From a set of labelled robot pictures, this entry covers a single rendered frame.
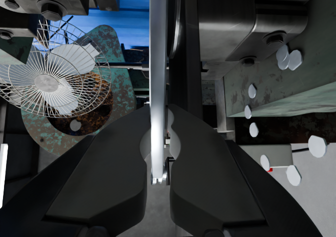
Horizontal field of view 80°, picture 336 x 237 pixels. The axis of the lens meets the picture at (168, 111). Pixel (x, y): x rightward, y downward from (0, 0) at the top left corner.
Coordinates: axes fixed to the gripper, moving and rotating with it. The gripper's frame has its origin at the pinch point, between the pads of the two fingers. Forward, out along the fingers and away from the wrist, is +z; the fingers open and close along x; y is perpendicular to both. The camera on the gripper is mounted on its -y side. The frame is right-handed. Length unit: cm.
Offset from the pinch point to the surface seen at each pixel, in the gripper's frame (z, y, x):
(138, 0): 221, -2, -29
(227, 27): 10.4, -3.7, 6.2
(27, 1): 17.4, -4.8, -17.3
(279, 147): 23.5, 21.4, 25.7
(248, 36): 11.7, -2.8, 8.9
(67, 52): 83, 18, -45
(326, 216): 46, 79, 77
